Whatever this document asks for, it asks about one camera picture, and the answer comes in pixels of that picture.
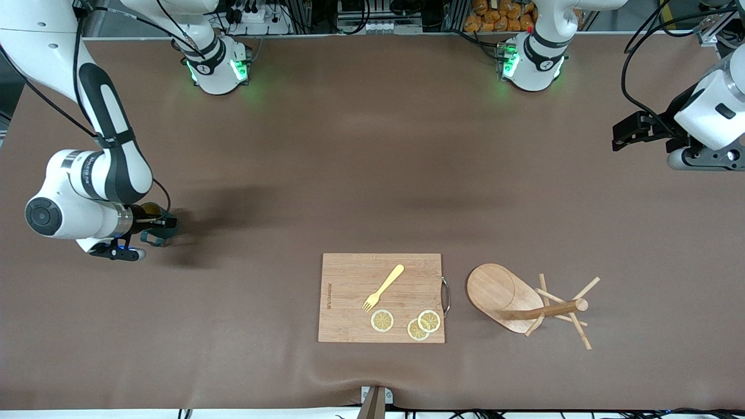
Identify grey control box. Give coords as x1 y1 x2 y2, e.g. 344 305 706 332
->
336 0 424 34

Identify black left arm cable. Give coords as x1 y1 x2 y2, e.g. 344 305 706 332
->
622 0 734 137

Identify aluminium frame profile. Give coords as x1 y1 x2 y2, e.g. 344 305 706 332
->
696 0 745 59

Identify brown table mat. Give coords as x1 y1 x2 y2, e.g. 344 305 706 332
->
0 32 745 411

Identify wooden mug tree rack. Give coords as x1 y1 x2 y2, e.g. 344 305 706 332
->
466 263 601 351

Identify orange toy bread pile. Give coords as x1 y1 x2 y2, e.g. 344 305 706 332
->
464 0 539 33

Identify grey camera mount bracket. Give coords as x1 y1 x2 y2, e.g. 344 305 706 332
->
356 385 393 419

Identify wooden cutting board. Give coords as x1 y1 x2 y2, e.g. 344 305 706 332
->
318 253 452 344

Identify dark teal mug yellow inside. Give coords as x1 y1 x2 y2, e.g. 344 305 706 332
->
140 202 180 248

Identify white power strip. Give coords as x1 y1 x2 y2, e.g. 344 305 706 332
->
227 5 293 35

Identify yellow plastic fork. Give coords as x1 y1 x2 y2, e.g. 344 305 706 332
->
362 264 405 313

